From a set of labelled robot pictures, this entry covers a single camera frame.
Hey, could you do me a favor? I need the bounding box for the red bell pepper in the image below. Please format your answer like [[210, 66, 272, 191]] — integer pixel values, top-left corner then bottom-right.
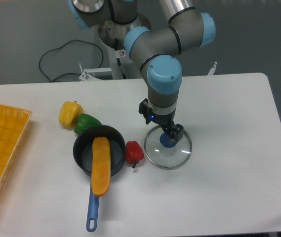
[[125, 141, 144, 168]]

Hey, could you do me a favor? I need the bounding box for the yellow bell pepper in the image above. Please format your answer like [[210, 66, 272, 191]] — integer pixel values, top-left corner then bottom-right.
[[58, 101, 83, 129]]

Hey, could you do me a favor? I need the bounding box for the black cable on floor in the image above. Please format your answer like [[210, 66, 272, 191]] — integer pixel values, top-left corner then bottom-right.
[[39, 39, 104, 82]]

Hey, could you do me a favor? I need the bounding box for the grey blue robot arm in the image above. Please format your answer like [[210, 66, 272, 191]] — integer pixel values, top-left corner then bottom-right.
[[68, 0, 216, 142]]

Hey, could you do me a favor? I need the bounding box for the glass pot lid blue knob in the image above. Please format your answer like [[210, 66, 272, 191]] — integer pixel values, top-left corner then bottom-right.
[[144, 125, 193, 169]]

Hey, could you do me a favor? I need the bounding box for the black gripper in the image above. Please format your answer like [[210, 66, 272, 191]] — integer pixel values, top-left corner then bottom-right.
[[138, 98, 184, 141]]

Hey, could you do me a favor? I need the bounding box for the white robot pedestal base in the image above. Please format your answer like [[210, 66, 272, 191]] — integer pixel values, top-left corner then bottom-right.
[[78, 19, 151, 81]]

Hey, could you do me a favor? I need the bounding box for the long orange bread loaf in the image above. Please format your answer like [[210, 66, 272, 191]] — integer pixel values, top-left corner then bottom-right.
[[91, 137, 111, 197]]

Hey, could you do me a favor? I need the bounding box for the green bell pepper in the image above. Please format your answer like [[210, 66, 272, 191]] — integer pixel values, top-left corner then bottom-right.
[[74, 114, 102, 135]]

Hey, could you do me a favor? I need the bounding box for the dark pot blue handle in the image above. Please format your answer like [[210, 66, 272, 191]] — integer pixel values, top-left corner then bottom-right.
[[73, 125, 125, 232]]

